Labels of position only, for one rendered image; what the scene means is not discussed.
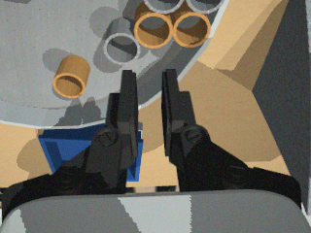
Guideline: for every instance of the bronze bushing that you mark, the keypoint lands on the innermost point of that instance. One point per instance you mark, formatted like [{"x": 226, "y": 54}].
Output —
[
  {"x": 152, "y": 38},
  {"x": 75, "y": 66},
  {"x": 190, "y": 37}
]

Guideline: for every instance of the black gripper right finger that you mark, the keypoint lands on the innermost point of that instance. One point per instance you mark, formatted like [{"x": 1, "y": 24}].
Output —
[{"x": 205, "y": 165}]

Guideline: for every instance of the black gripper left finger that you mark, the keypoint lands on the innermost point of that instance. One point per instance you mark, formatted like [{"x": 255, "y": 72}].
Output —
[{"x": 97, "y": 169}]

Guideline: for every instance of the grey metal ring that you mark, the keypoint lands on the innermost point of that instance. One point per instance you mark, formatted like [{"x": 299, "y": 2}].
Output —
[
  {"x": 204, "y": 6},
  {"x": 117, "y": 53},
  {"x": 163, "y": 6}
]

